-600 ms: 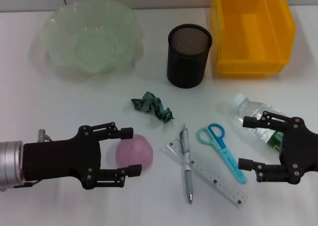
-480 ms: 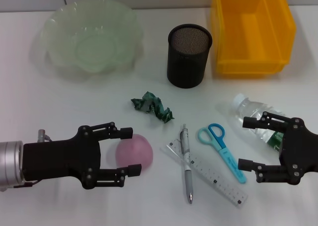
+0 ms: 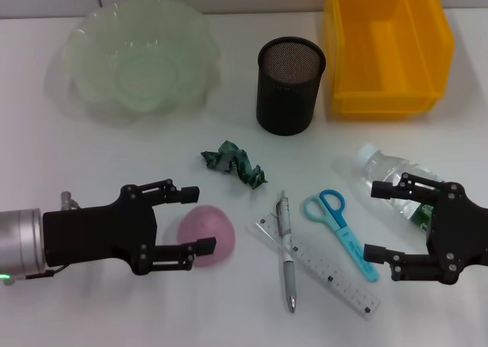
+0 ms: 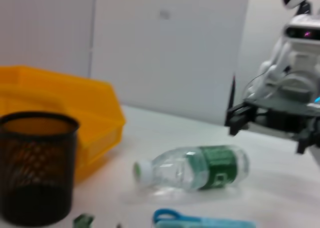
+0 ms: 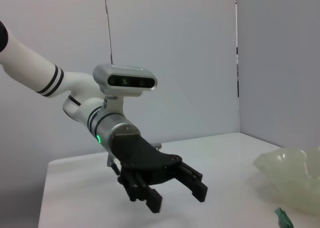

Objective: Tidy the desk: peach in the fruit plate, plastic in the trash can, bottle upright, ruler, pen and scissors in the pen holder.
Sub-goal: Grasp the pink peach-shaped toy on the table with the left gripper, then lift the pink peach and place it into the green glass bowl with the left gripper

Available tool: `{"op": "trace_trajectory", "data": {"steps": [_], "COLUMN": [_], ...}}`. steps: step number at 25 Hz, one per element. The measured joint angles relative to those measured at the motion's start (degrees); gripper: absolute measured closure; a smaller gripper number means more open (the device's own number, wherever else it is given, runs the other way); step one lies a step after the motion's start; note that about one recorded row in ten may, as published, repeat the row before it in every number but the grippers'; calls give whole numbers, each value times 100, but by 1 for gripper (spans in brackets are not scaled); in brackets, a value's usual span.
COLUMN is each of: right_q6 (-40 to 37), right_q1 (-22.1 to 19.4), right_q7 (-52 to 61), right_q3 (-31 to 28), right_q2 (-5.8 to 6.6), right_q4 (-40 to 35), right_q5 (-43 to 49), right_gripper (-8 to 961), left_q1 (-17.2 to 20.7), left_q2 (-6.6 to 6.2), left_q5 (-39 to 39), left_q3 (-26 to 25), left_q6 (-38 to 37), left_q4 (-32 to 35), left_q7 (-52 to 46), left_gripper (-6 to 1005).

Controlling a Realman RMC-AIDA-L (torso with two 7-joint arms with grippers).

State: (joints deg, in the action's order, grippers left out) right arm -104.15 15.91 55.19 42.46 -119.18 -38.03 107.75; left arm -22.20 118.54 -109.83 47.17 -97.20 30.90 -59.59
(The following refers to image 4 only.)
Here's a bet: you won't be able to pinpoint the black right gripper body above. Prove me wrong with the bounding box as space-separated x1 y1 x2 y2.
246 97 320 148

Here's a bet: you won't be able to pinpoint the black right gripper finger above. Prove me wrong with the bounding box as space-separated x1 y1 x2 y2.
224 104 256 136
295 135 312 155

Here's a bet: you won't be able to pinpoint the clear water bottle green label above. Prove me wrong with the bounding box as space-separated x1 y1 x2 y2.
133 144 251 191

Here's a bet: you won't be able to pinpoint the blue safety scissors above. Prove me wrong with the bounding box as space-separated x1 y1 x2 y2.
152 207 258 228

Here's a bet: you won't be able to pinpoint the green toy figure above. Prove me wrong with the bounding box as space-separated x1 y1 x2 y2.
72 212 95 228

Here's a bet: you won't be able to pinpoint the black mesh pen cup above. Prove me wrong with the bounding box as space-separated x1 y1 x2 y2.
0 111 80 225

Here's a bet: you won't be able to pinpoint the yellow plastic storage bin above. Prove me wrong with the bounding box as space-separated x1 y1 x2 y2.
0 65 127 185

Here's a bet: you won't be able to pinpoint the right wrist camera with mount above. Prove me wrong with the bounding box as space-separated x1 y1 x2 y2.
257 15 320 101

